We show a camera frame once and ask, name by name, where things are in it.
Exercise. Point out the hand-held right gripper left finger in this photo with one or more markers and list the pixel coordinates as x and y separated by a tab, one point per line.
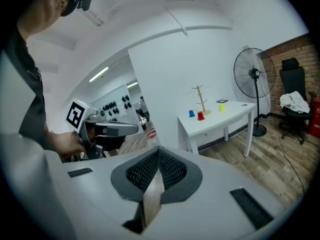
100	196

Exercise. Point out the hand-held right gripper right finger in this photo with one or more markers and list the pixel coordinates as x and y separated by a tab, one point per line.
212	184

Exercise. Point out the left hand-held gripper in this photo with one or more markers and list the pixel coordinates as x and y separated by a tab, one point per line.
76	115

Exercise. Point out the red plastic cup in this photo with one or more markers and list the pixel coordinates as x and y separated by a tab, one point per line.
200	116

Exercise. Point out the wooden cup tree stand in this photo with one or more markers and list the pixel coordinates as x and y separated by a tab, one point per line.
206	112

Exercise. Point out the blue plastic cup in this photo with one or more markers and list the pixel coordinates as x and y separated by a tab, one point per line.
191	113

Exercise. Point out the yellow plastic cup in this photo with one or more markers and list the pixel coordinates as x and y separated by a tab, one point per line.
222	108

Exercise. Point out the person's left forearm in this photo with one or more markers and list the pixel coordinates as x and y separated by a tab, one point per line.
56	141

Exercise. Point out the person's left hand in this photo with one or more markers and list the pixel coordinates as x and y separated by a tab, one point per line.
72	145

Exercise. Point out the group of black hanging objects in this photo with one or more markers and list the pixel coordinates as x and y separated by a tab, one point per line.
113	109

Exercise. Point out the ceiling tube light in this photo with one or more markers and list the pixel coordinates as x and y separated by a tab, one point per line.
132	85
99	74

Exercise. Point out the white ceiling light fixture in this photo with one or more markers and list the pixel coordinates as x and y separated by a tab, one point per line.
92	17

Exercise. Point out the white crumpled cloth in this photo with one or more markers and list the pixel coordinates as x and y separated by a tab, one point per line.
295	102

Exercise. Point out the black standing fan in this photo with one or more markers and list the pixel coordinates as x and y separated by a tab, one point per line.
255	72

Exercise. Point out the red box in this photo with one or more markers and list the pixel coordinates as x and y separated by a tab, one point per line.
315	119

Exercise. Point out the black office chair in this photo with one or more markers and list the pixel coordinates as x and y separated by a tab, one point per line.
292	79

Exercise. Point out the person's head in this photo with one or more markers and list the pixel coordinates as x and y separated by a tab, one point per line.
42	6

